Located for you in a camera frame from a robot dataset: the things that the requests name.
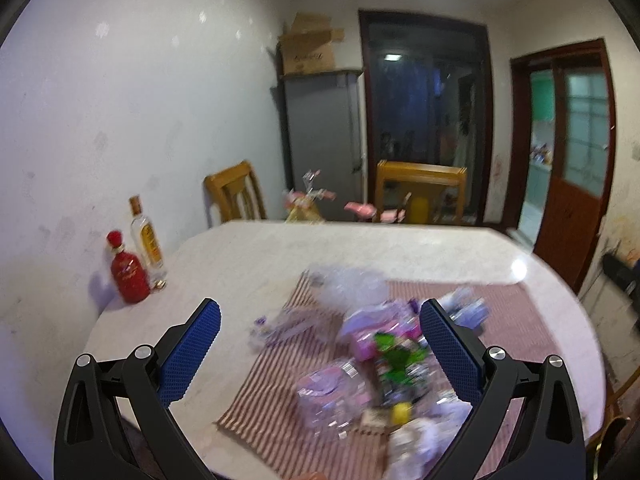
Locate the white tissue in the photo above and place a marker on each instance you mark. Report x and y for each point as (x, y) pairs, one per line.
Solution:
(415, 448)

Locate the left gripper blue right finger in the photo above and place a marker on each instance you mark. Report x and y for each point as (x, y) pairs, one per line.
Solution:
(547, 441)

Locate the dark sliding glass door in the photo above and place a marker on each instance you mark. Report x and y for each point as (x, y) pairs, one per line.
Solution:
(428, 96)

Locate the clear liquor bottle gold label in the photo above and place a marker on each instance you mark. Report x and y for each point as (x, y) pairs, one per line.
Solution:
(145, 239)

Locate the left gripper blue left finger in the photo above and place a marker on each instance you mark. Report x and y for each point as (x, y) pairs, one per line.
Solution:
(91, 443)

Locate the pink toy bicycle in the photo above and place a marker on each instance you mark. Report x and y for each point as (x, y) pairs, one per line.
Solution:
(303, 206)

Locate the red striped table cloth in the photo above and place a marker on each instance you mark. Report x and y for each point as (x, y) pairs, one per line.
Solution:
(264, 414)

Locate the red liquor bottle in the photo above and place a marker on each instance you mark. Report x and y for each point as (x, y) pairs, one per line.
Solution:
(127, 270)

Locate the green snack bag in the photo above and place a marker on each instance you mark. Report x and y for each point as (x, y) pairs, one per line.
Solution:
(401, 368)

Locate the grey refrigerator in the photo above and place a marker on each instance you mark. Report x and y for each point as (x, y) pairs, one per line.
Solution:
(324, 134)

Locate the yellow bottle cap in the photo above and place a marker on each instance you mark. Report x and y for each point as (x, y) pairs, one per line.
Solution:
(400, 414)

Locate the wooden chair yellow cushion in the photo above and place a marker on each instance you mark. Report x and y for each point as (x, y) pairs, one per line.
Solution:
(428, 194)

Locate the cardboard box on fridge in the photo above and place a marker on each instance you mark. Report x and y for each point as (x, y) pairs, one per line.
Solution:
(307, 48)

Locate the clear plastic bag purple print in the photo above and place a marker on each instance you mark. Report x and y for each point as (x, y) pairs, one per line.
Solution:
(332, 399)

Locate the blue white drink bottle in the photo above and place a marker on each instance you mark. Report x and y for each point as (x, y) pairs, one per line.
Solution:
(466, 308)

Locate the pink drink bottle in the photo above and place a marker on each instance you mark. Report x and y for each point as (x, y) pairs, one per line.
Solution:
(360, 326)

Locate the clear wrapper with barcode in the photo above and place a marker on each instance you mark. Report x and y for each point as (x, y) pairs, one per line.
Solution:
(288, 323)

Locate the wooden chair by wall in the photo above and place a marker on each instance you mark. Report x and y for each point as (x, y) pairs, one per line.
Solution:
(237, 193)

